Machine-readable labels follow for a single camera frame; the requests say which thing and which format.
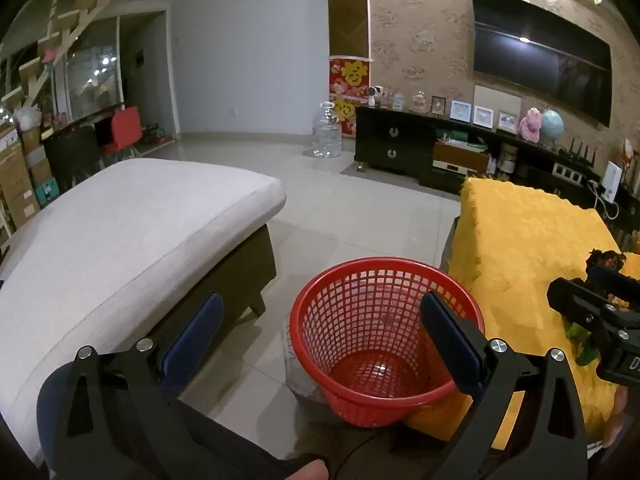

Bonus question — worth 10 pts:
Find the wooden stepped wall shelf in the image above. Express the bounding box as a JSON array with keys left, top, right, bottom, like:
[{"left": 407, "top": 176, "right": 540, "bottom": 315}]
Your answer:
[{"left": 0, "top": 0, "right": 123, "bottom": 111}]

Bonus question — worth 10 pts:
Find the red festive wall poster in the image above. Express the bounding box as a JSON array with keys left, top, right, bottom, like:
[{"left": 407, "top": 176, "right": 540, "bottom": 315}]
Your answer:
[{"left": 327, "top": 57, "right": 370, "bottom": 137}]

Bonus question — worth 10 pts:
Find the white box device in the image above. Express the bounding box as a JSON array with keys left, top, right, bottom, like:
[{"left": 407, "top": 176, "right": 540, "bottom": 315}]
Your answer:
[{"left": 602, "top": 160, "right": 623, "bottom": 203}]

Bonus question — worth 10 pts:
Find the stack of cardboard boxes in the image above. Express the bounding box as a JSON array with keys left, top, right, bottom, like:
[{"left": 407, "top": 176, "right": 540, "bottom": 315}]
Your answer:
[{"left": 0, "top": 125, "right": 56, "bottom": 231}]

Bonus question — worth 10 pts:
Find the black router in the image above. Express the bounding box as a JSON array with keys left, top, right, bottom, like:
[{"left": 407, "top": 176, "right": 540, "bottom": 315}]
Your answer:
[{"left": 555, "top": 141, "right": 598, "bottom": 168}]

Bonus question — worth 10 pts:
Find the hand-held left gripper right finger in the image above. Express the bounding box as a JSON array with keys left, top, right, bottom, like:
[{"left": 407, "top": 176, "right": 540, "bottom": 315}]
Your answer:
[{"left": 419, "top": 290, "right": 588, "bottom": 480}]

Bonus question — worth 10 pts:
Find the white plastic bag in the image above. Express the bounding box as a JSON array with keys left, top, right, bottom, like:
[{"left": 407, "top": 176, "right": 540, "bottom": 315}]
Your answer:
[{"left": 12, "top": 107, "right": 41, "bottom": 131}]

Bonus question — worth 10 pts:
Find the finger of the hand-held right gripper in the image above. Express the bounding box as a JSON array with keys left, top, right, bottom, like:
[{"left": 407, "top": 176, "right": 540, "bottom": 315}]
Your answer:
[
  {"left": 587, "top": 264, "right": 640, "bottom": 306},
  {"left": 547, "top": 277, "right": 640, "bottom": 356}
]

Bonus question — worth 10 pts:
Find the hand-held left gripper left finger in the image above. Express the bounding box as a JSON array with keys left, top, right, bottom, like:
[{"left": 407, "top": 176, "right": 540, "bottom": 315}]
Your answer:
[{"left": 52, "top": 292, "right": 226, "bottom": 480}]

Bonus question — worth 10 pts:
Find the red plastic mesh basket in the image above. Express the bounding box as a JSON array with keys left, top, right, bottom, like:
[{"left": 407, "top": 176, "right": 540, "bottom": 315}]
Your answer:
[{"left": 289, "top": 257, "right": 486, "bottom": 428}]

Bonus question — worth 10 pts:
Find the white cushioned sofa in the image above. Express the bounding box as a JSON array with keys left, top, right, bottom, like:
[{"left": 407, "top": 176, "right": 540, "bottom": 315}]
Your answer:
[{"left": 0, "top": 159, "right": 288, "bottom": 468}]

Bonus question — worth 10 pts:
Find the pale blue globe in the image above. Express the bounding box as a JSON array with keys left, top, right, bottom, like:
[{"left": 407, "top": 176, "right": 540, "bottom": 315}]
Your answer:
[{"left": 540, "top": 108, "right": 565, "bottom": 151}]

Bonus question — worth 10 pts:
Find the green snack wrapper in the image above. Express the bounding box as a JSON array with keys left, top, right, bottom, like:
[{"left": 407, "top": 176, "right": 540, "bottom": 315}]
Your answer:
[{"left": 565, "top": 249, "right": 627, "bottom": 366}]

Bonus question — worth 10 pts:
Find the wooden drawer box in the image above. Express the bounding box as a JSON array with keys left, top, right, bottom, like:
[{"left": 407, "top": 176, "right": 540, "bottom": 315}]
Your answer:
[{"left": 432, "top": 141, "right": 491, "bottom": 173}]

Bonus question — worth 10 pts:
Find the yellow tablecloth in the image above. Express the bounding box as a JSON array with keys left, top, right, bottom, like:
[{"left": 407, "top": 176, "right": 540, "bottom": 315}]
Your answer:
[{"left": 407, "top": 176, "right": 640, "bottom": 451}]

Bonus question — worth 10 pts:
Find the black wall television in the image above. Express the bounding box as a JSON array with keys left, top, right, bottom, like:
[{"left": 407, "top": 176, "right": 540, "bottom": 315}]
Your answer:
[{"left": 471, "top": 0, "right": 613, "bottom": 128}]

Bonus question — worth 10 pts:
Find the black chair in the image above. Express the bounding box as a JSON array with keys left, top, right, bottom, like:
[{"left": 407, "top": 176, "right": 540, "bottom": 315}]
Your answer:
[{"left": 42, "top": 127, "right": 103, "bottom": 191}]

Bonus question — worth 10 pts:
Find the pink plush toy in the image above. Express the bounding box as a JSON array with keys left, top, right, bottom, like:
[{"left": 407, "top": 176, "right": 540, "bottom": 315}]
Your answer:
[{"left": 517, "top": 107, "right": 543, "bottom": 143}]

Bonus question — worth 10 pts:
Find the black television cabinet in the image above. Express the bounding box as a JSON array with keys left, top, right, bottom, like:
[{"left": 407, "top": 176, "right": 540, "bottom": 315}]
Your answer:
[{"left": 354, "top": 106, "right": 640, "bottom": 256}]

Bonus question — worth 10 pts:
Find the clear water jug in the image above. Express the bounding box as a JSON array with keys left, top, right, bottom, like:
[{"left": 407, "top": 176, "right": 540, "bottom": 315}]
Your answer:
[{"left": 312, "top": 101, "right": 344, "bottom": 160}]

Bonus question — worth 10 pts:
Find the person's right hand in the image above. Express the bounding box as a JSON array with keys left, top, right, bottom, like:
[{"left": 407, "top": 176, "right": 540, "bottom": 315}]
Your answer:
[{"left": 602, "top": 387, "right": 630, "bottom": 448}]

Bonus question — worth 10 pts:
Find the red chair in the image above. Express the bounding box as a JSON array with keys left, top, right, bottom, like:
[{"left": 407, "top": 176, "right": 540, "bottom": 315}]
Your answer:
[{"left": 102, "top": 106, "right": 143, "bottom": 158}]

